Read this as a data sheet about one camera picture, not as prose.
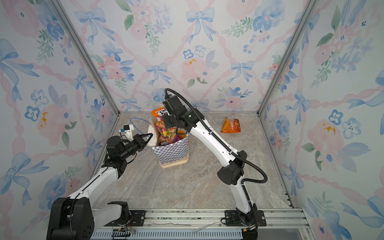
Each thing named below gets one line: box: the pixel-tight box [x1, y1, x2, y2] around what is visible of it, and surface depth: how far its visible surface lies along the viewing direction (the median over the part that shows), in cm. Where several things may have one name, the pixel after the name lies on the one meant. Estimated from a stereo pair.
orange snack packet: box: [221, 117, 241, 133], surface depth 108 cm
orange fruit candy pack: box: [151, 107, 171, 117], surface depth 75 cm
